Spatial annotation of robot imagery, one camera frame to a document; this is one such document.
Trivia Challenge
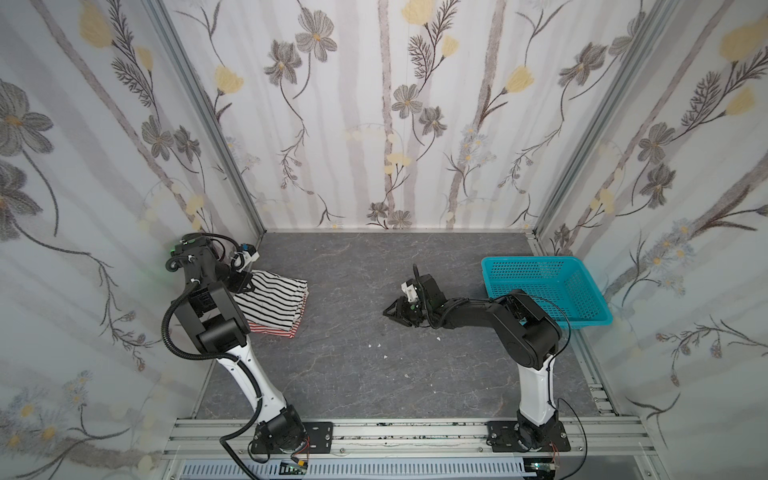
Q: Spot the black white striped tank top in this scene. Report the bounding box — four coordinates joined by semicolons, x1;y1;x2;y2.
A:
233;270;309;324

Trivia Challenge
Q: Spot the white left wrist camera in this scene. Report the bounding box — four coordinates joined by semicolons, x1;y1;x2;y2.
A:
231;243;260;273

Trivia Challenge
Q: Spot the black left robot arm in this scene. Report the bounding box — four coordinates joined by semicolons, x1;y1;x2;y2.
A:
161;232;309;456

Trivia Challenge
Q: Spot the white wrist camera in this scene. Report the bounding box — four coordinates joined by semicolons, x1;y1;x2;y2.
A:
231;243;260;273
401;280;420;304

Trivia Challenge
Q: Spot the red white striped tank top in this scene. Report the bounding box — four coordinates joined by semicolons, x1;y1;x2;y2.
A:
240;298;307;338

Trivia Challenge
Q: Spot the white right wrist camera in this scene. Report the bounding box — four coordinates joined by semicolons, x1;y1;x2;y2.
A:
401;280;420;304

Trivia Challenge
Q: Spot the white slotted cable duct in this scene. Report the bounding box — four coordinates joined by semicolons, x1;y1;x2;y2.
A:
176;458;535;480

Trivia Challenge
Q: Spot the teal plastic basket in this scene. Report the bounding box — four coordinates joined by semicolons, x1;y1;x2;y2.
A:
481;256;613;330

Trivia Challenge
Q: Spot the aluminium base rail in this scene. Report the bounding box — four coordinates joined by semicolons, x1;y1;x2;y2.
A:
158;416;661;466

